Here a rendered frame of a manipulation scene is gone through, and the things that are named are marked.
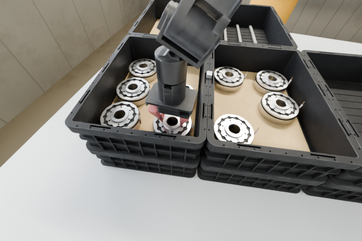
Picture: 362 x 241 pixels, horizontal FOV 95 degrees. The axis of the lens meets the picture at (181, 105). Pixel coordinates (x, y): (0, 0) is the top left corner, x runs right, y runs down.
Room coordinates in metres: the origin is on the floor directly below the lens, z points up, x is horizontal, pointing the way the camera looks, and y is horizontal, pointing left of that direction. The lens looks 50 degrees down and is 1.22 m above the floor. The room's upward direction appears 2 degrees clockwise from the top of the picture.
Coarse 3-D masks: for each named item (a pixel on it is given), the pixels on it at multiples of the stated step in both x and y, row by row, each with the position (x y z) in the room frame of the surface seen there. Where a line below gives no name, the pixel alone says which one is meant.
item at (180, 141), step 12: (132, 36) 0.56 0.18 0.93; (144, 36) 0.57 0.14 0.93; (120, 48) 0.48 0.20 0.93; (108, 60) 0.41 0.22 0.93; (204, 72) 0.37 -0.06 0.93; (96, 84) 0.31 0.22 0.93; (204, 84) 0.32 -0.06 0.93; (84, 96) 0.27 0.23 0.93; (204, 96) 0.28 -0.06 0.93; (204, 108) 0.24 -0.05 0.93; (72, 120) 0.20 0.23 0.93; (204, 120) 0.21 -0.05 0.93; (84, 132) 0.18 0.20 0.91; (96, 132) 0.18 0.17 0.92; (108, 132) 0.17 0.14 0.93; (120, 132) 0.17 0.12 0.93; (132, 132) 0.17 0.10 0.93; (144, 132) 0.17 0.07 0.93; (156, 132) 0.17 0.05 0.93; (204, 132) 0.18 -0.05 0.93; (168, 144) 0.16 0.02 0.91; (180, 144) 0.16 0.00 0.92; (192, 144) 0.15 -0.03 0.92
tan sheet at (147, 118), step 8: (192, 72) 0.50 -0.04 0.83; (192, 80) 0.45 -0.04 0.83; (144, 104) 0.33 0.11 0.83; (144, 112) 0.30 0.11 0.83; (192, 112) 0.31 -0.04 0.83; (144, 120) 0.27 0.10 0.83; (152, 120) 0.27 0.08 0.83; (192, 120) 0.28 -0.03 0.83; (144, 128) 0.25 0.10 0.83; (152, 128) 0.25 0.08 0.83; (192, 136) 0.23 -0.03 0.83
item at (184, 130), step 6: (156, 120) 0.25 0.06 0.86; (156, 126) 0.23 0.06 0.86; (162, 126) 0.24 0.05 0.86; (180, 126) 0.24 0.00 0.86; (186, 126) 0.24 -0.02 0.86; (162, 132) 0.22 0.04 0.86; (168, 132) 0.22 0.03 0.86; (174, 132) 0.22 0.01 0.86; (180, 132) 0.22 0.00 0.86; (186, 132) 0.22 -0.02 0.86
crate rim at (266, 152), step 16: (256, 48) 0.52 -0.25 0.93; (272, 48) 0.51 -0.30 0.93; (288, 48) 0.52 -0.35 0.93; (304, 64) 0.43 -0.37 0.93; (208, 80) 0.34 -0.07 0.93; (208, 96) 0.28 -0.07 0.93; (208, 112) 0.23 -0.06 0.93; (336, 112) 0.24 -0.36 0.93; (208, 128) 0.19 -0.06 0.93; (208, 144) 0.16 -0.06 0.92; (224, 144) 0.15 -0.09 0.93; (240, 144) 0.15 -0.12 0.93; (352, 144) 0.16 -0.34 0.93; (288, 160) 0.13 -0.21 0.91; (304, 160) 0.13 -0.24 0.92; (320, 160) 0.13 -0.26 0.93; (336, 160) 0.13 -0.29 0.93; (352, 160) 0.13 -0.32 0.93
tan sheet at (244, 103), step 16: (224, 96) 0.38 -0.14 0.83; (240, 96) 0.38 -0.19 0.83; (256, 96) 0.38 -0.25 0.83; (224, 112) 0.31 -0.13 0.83; (240, 112) 0.31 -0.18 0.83; (256, 112) 0.32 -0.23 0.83; (256, 128) 0.26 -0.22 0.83; (272, 128) 0.26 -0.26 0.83; (288, 128) 0.26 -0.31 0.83; (256, 144) 0.21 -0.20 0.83; (272, 144) 0.21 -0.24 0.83; (288, 144) 0.21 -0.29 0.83; (304, 144) 0.21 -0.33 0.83
